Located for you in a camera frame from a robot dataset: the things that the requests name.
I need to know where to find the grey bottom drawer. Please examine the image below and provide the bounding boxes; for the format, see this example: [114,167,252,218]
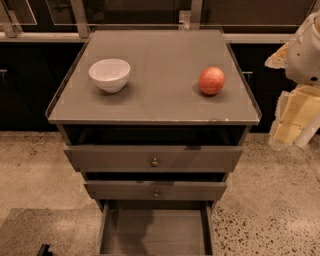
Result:
[96,201,216,256]

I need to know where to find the grey drawer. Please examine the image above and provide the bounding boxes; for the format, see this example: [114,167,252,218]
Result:
[96,201,216,256]
[84,172,226,201]
[65,125,247,173]

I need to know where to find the red apple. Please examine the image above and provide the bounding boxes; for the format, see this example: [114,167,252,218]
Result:
[198,67,225,95]

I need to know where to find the grey drawer cabinet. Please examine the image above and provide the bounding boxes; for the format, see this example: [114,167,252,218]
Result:
[45,29,262,212]

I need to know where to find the white ceramic bowl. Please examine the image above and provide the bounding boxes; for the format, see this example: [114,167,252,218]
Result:
[88,59,131,93]

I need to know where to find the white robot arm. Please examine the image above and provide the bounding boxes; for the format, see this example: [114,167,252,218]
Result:
[265,10,320,151]

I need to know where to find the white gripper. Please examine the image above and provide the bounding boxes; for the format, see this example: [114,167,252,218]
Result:
[265,10,320,151]

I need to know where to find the grey top drawer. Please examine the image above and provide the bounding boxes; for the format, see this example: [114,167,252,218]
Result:
[65,125,247,173]

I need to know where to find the metal window railing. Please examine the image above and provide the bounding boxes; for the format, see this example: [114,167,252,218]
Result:
[0,0,302,44]

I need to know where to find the black object at floor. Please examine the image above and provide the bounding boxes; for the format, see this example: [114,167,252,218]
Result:
[37,244,52,256]

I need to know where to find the grey middle drawer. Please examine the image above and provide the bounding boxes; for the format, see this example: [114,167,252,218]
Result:
[84,172,226,201]

